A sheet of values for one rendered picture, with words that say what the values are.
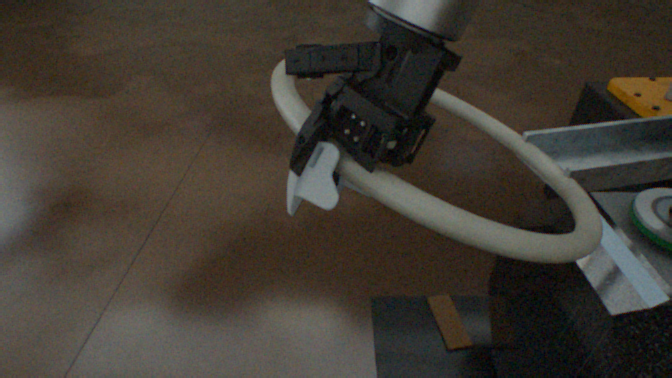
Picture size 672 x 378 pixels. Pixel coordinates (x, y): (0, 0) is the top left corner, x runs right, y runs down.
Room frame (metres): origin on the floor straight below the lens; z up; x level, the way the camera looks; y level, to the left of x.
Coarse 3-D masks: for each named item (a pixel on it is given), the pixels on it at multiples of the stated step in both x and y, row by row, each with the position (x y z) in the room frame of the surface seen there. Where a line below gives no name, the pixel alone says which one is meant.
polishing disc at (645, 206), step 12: (648, 192) 0.77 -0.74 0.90; (660, 192) 0.77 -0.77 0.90; (636, 204) 0.73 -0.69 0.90; (648, 204) 0.73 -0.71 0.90; (660, 204) 0.73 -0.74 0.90; (636, 216) 0.70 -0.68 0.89; (648, 216) 0.69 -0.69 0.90; (660, 216) 0.69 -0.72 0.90; (648, 228) 0.66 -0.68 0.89; (660, 228) 0.65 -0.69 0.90
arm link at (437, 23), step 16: (368, 0) 0.34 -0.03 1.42; (384, 0) 0.33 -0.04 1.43; (400, 0) 0.32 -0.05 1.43; (416, 0) 0.32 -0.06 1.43; (432, 0) 0.32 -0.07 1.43; (448, 0) 0.32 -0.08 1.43; (464, 0) 0.33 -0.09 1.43; (480, 0) 0.34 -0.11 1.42; (384, 16) 0.34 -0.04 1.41; (400, 16) 0.32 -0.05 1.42; (416, 16) 0.32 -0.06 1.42; (432, 16) 0.32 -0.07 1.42; (448, 16) 0.32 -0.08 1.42; (464, 16) 0.33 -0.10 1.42; (416, 32) 0.33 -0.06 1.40; (432, 32) 0.32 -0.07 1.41; (448, 32) 0.32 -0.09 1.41
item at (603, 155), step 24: (648, 120) 0.68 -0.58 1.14; (552, 144) 0.63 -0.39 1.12; (576, 144) 0.65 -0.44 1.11; (600, 144) 0.66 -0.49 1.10; (624, 144) 0.67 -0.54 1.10; (648, 144) 0.67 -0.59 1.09; (576, 168) 0.52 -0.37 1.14; (600, 168) 0.52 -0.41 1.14; (624, 168) 0.54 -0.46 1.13; (648, 168) 0.55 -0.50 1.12
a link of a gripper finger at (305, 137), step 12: (324, 108) 0.34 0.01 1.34; (312, 120) 0.33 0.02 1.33; (324, 120) 0.33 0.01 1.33; (300, 132) 0.33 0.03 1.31; (312, 132) 0.32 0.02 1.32; (324, 132) 0.33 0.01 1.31; (300, 144) 0.33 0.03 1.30; (312, 144) 0.33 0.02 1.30; (300, 156) 0.33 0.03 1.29; (300, 168) 0.32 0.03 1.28
